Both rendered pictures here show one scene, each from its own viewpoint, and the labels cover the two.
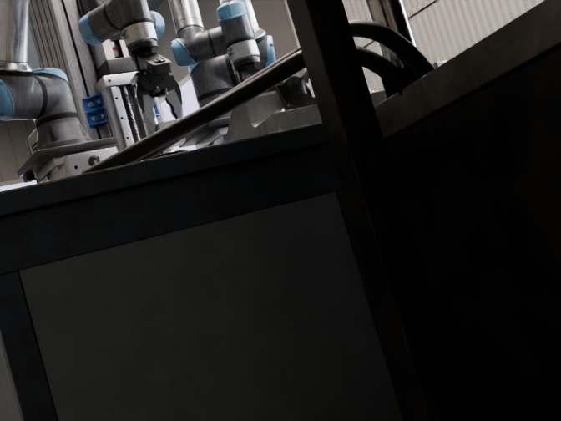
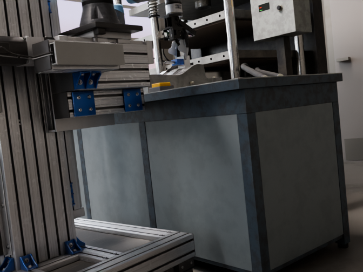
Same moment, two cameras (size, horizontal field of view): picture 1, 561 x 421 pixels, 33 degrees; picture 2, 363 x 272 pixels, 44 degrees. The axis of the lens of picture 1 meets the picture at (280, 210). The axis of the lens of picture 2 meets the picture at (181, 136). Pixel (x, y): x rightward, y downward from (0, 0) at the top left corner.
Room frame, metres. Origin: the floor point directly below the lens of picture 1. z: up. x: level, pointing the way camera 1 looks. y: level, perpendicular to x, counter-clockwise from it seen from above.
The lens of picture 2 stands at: (2.79, 2.21, 0.71)
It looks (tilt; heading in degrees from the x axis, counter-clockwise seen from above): 3 degrees down; 253
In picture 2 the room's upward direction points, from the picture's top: 6 degrees counter-clockwise
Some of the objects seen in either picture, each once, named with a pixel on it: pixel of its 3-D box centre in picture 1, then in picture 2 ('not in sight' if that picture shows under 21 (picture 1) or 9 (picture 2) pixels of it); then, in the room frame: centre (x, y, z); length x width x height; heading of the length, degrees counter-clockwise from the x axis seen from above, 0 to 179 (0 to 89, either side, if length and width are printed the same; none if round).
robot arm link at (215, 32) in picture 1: (234, 37); not in sight; (2.46, -0.01, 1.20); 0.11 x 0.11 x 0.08; 87
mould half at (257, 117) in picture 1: (285, 129); (170, 80); (2.11, -0.06, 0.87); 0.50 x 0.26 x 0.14; 23
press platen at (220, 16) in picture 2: not in sight; (210, 32); (1.48, -0.97, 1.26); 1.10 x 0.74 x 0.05; 113
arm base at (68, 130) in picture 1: (61, 136); (99, 15); (2.53, 0.52, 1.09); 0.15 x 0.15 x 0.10
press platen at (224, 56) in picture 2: not in sight; (214, 65); (1.48, -0.97, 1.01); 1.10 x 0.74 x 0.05; 113
